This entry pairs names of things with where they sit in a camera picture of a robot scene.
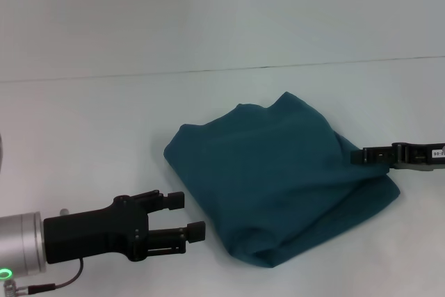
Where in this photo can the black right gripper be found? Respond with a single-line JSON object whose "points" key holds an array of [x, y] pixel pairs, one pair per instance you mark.
{"points": [[420, 156]]}

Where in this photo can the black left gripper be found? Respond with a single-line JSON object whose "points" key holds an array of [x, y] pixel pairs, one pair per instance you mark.
{"points": [[94, 234]]}

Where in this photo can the blue shirt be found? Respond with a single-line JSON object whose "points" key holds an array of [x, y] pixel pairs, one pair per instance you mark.
{"points": [[274, 178]]}

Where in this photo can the silver elbow plug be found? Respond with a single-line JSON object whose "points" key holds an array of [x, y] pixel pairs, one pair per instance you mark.
{"points": [[12, 288]]}

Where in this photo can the silver round connector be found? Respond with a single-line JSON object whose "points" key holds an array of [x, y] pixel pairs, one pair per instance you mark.
{"points": [[64, 212]]}

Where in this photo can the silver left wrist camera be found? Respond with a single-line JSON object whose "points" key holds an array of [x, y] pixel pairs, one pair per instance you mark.
{"points": [[1, 152]]}

